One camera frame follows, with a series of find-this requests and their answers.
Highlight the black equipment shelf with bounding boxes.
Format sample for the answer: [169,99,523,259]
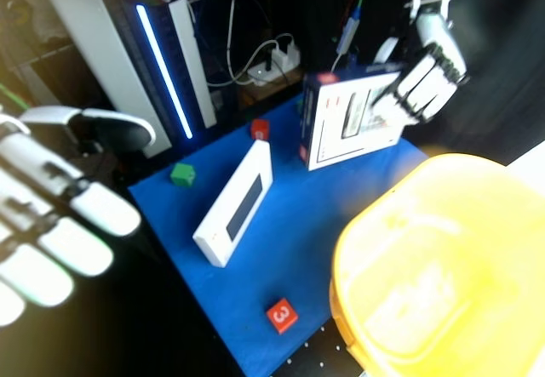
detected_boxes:
[186,0,307,114]

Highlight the white power strip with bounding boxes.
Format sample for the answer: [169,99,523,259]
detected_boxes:
[247,40,301,87]

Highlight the green wooden block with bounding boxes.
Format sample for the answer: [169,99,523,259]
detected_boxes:
[169,163,198,189]

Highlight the red block with number three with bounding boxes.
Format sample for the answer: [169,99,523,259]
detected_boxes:
[266,296,299,335]

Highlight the blue table cloth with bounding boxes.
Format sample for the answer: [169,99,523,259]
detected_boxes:
[127,91,429,377]

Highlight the grey cable adapter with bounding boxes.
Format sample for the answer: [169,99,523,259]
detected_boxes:
[336,6,359,54]

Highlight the yellow plastic bin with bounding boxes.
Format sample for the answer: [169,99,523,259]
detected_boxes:
[328,152,545,377]

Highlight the black backdrop cloth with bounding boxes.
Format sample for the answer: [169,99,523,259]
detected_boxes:
[442,0,545,165]

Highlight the red wooden block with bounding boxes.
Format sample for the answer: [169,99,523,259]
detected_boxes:
[250,118,271,141]

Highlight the computer tower with blue light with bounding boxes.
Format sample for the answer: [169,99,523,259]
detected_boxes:
[33,0,218,159]

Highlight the white box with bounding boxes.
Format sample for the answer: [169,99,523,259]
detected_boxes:
[192,138,274,269]

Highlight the white cable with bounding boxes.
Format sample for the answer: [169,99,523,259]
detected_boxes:
[205,0,299,88]

